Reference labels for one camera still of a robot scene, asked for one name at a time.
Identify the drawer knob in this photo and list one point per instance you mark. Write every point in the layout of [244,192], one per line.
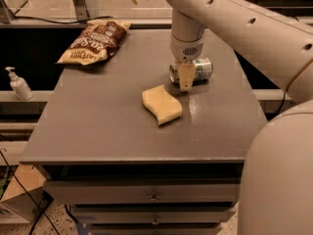
[155,222]
[153,199]

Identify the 7up soda can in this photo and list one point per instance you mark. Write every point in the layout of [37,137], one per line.
[204,70]

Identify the yellow wavy sponge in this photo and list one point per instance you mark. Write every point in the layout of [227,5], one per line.
[162,105]

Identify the brown chip bag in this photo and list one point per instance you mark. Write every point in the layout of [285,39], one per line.
[97,42]

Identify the grey drawer cabinet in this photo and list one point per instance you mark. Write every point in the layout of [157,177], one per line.
[102,152]

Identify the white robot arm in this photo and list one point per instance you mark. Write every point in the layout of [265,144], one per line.
[277,181]

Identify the white pump bottle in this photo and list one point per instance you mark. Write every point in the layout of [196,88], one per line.
[19,85]

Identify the top drawer knob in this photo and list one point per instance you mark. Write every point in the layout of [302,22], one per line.
[153,199]

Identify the cardboard box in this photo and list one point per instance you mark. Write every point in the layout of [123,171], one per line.
[18,204]

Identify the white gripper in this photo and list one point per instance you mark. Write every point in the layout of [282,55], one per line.
[186,51]

